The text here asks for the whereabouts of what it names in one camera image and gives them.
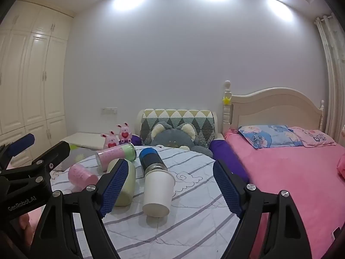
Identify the white bedside cabinet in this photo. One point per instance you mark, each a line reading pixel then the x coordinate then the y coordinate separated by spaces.
pixel 83 139

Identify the cream wardrobe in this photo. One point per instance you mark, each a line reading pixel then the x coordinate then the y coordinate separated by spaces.
pixel 32 81

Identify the pink bed sheet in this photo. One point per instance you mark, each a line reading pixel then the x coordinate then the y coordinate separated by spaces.
pixel 283 170

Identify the small pink bunny toy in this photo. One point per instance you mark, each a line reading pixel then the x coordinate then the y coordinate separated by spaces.
pixel 110 140

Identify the pink cloth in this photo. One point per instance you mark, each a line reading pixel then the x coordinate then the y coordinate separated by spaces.
pixel 341 167

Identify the clear pink and green cup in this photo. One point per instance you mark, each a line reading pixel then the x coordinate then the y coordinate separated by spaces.
pixel 113 155

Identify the small purple cushion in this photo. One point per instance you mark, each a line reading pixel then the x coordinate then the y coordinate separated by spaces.
pixel 136 140

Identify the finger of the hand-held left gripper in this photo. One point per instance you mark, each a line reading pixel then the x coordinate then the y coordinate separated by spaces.
pixel 23 142
pixel 55 152

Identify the cream curtain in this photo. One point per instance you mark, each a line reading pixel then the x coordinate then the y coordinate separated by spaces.
pixel 330 59

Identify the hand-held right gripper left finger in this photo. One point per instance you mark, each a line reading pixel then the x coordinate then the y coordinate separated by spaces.
pixel 116 184

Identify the wall switch panel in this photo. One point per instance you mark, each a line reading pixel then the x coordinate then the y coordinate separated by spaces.
pixel 109 110

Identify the cream wooden headboard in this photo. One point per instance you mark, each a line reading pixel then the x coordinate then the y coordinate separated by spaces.
pixel 275 108

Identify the large pink bunny toy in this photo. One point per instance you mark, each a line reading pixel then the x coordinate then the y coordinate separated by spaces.
pixel 124 134

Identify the pale green cup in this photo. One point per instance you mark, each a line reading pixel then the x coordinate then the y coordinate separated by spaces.
pixel 127 192

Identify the blue and black thermos cup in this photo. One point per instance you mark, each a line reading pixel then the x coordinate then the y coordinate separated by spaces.
pixel 151 157

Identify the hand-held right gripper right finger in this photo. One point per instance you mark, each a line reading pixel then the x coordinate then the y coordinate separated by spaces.
pixel 227 191

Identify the white cup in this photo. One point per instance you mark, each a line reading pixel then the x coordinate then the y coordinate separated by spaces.
pixel 157 191

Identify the yellow star ornament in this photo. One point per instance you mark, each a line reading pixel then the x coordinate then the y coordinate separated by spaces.
pixel 227 99

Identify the pink cartoon pillow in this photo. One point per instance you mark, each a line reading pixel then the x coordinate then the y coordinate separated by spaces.
pixel 312 137

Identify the triangle patterned quilted headboard cover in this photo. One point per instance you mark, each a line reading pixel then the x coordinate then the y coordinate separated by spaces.
pixel 179 118

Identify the grey bear plush cushion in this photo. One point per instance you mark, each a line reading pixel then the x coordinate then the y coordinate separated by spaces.
pixel 172 139

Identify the blue cartoon pillow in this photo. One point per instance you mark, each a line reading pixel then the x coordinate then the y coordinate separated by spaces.
pixel 266 137

